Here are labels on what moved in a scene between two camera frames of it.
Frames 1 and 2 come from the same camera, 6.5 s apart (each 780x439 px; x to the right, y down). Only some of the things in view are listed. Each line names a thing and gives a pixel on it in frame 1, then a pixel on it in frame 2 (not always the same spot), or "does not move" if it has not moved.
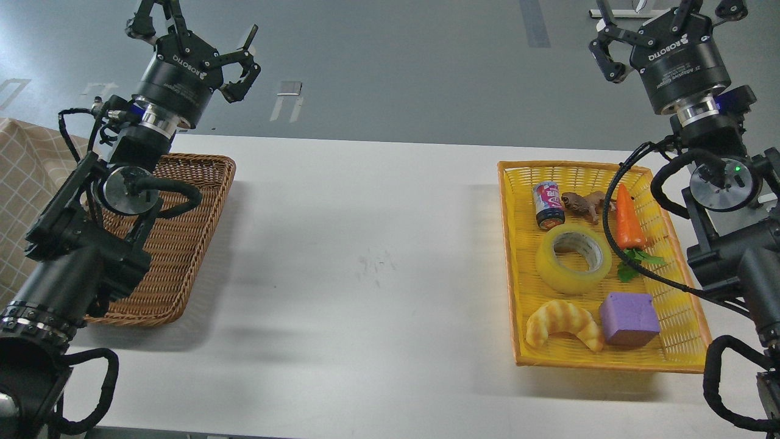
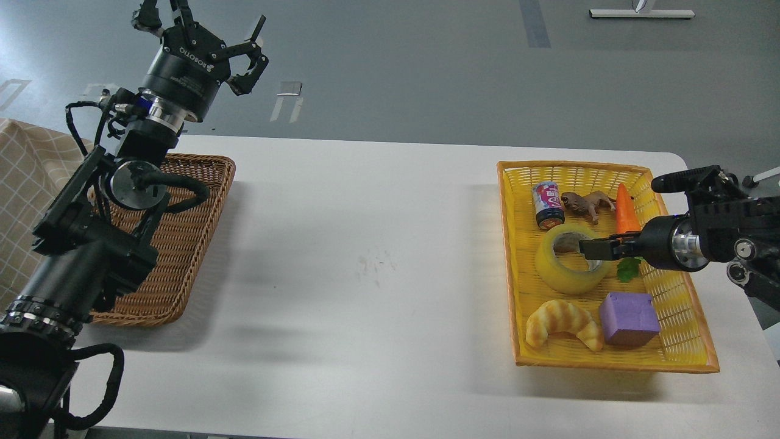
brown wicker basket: [177, 242] does not move
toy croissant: [563, 316] does not move
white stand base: [626, 13] does not move
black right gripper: [682, 67] -> [670, 242]
